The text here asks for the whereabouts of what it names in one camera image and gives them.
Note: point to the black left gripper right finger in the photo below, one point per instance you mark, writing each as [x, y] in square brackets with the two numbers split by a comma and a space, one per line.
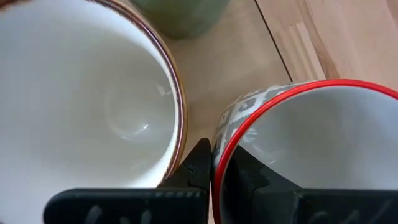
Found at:
[280, 208]

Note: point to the sage green faceted mug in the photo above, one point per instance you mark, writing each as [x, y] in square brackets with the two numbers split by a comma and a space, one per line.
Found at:
[180, 18]

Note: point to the grey patterned mug red rim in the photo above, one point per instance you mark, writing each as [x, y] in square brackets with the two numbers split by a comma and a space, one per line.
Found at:
[326, 130]

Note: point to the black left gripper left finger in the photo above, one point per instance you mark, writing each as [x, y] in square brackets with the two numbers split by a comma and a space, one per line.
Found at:
[124, 207]

